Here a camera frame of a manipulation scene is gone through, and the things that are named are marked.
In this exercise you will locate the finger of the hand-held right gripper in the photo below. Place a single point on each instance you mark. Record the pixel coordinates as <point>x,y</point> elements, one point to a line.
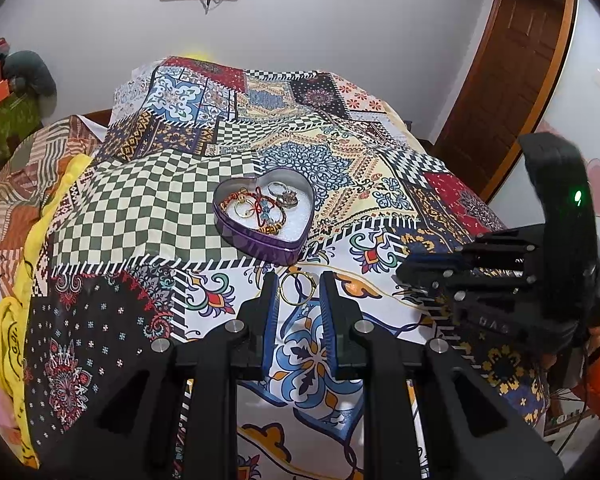
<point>455,282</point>
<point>495,250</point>

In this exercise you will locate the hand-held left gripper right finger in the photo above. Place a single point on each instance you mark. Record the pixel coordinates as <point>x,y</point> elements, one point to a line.
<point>327,320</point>

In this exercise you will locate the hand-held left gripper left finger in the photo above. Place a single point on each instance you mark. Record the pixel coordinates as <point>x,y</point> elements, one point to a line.
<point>270,310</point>

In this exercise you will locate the thin gold bangle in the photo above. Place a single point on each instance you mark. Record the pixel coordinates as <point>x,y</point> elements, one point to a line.
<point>307,275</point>

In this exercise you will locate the purple heart-shaped tin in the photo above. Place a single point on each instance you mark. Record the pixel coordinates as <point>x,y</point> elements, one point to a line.
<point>260,251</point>

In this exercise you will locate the patchwork printed blanket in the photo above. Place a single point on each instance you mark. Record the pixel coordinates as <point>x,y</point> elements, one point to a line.
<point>145,200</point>

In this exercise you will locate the brown wooden door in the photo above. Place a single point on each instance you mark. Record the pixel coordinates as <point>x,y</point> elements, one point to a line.
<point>510,75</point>

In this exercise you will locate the yellow printed cloth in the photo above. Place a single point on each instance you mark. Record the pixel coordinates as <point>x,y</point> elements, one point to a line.
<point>17,285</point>

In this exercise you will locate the yellow plastic item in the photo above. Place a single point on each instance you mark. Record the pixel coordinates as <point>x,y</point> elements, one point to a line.
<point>198,55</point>

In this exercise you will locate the orange striped blanket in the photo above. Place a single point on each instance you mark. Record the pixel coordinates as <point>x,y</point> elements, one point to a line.
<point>25,180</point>

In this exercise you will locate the grey plush toy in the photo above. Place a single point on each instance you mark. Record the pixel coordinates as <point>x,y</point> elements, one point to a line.
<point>30,72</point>

